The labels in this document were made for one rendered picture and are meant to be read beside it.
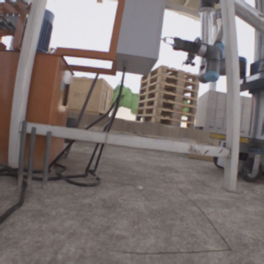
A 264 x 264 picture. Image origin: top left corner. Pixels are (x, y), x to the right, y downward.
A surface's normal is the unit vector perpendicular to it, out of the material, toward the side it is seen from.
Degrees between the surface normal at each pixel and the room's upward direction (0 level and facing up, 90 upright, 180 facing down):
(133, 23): 90
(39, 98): 90
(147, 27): 90
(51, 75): 90
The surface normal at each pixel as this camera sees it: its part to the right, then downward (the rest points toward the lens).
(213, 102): -0.11, 0.03
